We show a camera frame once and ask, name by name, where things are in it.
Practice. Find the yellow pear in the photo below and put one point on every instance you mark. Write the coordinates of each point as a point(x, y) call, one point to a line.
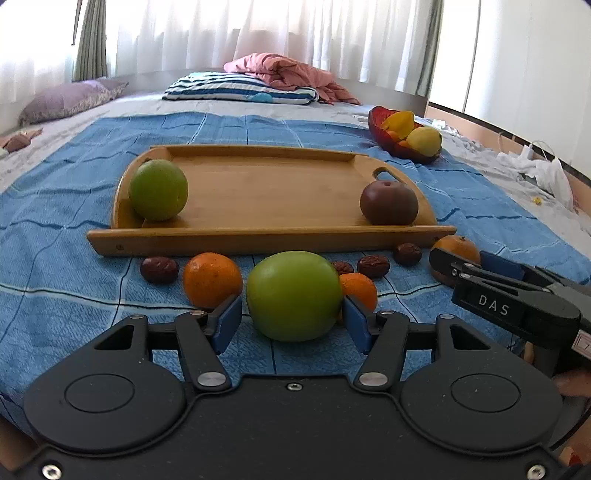
point(425, 141)

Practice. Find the yellow starfruit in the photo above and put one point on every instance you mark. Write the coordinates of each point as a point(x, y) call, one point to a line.
point(399, 123)

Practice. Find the pink quilt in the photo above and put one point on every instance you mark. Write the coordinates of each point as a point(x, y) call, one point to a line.
point(286, 69)

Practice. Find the white sheer curtain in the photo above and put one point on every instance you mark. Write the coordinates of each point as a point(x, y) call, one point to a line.
point(258, 32)

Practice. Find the blue plaid blanket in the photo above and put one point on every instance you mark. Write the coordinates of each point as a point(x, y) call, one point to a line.
point(69, 254)

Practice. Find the white plastic bag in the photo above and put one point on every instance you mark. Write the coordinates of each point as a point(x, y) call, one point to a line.
point(549, 173)

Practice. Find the red fruit bowl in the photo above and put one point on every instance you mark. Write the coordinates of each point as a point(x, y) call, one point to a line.
point(379, 127)

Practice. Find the small purple pillow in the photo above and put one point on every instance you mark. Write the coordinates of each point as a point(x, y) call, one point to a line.
point(115, 85)

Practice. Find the large purple pillow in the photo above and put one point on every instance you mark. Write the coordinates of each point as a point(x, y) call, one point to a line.
point(64, 101)

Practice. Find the dark red apple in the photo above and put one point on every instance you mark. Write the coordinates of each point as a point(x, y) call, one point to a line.
point(388, 203)

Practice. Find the small green apple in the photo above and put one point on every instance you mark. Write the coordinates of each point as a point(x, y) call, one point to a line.
point(157, 189)

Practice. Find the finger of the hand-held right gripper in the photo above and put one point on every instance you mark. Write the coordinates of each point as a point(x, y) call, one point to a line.
point(489, 277)
point(501, 264)

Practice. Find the white crumpled paper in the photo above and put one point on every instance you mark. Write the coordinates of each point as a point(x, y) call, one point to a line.
point(445, 125)

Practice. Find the person's right hand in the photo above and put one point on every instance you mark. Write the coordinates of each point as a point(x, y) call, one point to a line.
point(575, 383)

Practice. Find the red date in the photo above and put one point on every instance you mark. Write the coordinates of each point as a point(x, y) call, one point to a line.
point(342, 267)
point(407, 254)
point(159, 270)
point(373, 266)

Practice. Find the grey-green curtain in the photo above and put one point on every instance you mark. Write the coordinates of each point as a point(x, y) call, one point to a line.
point(90, 41)
point(430, 46)

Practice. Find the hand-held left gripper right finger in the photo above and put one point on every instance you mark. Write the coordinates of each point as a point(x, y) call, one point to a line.
point(355, 323)

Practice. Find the large green apple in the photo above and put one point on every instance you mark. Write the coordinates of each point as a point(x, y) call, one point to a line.
point(293, 295)

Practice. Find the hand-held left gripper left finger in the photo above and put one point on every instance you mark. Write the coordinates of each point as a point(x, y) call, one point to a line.
point(228, 323)

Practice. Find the striped pillow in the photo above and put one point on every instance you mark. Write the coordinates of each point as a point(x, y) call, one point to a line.
point(231, 87)

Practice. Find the large orange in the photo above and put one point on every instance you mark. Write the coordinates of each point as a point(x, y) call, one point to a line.
point(211, 277)
point(458, 249)

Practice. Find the wooden tray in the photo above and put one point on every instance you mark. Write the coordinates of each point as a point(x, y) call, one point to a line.
point(277, 194)

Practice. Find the wooden bed frame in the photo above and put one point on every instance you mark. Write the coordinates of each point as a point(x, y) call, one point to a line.
point(480, 127)

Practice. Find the small tangerine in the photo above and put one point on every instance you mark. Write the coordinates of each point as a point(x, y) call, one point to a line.
point(362, 288)

